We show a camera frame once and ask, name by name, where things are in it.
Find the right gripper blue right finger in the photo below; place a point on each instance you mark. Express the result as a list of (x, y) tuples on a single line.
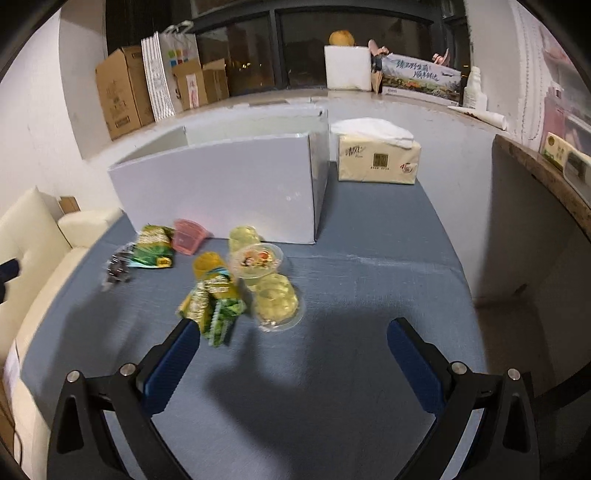
[(504, 444)]

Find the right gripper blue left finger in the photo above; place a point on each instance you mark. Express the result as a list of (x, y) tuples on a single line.
[(81, 445)]

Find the small green gold snack bag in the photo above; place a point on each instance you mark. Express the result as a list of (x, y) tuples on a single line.
[(153, 248)]

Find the pink jelly cup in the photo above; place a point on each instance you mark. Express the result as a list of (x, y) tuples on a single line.
[(188, 236)]

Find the green peas snack bag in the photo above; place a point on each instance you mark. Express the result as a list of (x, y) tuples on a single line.
[(214, 304)]

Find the cream leather sofa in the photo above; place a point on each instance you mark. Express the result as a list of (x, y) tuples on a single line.
[(48, 251)]

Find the silver foil snack packet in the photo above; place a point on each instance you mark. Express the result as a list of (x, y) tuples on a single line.
[(117, 268)]

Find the grey blue table cloth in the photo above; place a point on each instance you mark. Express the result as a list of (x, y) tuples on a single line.
[(322, 400)]

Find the orange yellow jelly cup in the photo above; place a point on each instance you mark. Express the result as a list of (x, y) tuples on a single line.
[(206, 262)]

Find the large cardboard box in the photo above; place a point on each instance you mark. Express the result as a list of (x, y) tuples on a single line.
[(122, 90)]

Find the brown side counter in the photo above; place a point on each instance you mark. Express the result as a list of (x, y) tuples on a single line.
[(551, 178)]

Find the pale yellow jelly cup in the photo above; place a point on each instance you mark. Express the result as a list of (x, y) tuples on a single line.
[(241, 237)]

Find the jelly cup printed lid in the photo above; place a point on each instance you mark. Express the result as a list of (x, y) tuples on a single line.
[(256, 261)]

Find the pale green jelly cup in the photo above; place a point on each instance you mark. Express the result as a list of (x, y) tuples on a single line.
[(276, 304)]

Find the small open cardboard box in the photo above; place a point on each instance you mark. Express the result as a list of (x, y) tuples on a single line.
[(201, 85)]

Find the white dotted paper bag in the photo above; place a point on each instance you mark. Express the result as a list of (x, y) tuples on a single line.
[(160, 53)]

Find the white storage box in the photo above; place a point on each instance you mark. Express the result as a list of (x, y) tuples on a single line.
[(261, 166)]

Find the yellow green carton box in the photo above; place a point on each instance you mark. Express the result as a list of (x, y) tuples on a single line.
[(574, 165)]

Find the tissue pack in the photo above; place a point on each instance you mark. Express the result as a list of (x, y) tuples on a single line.
[(373, 150)]

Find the rolled white paper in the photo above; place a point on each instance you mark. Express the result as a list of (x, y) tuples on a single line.
[(492, 118)]

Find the white spray bottle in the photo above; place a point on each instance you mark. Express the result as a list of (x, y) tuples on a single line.
[(474, 96)]

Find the printed gift box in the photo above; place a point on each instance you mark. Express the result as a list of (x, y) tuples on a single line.
[(416, 78)]

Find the white foam box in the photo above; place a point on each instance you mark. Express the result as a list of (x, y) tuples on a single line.
[(348, 68)]

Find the orange pomelo fruit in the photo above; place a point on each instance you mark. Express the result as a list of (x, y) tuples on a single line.
[(341, 38)]

